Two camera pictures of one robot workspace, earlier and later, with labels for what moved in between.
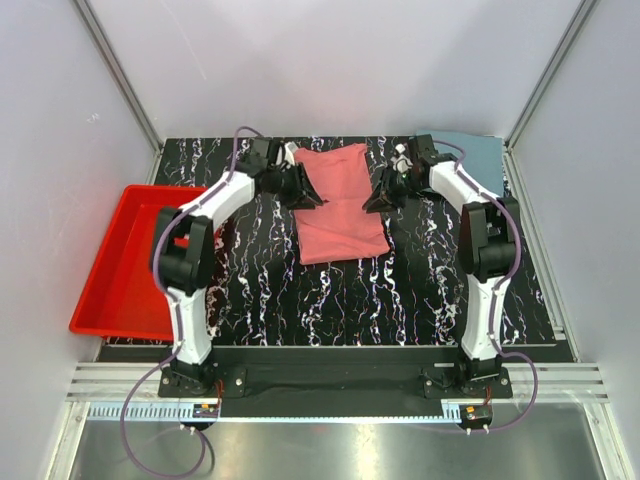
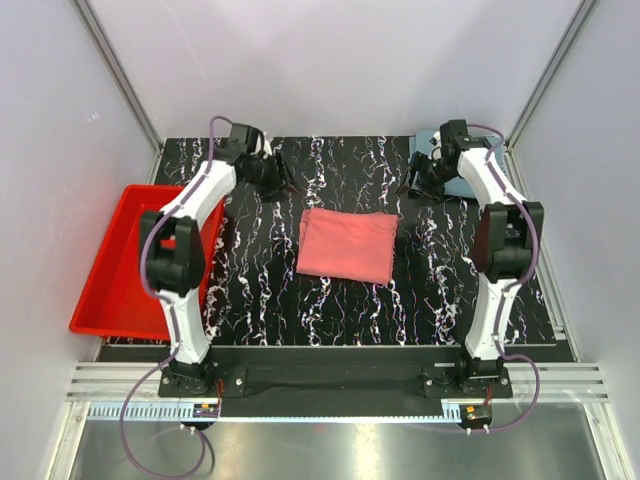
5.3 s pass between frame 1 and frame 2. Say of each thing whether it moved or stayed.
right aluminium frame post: stayed
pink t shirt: moved
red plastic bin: stayed
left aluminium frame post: stayed
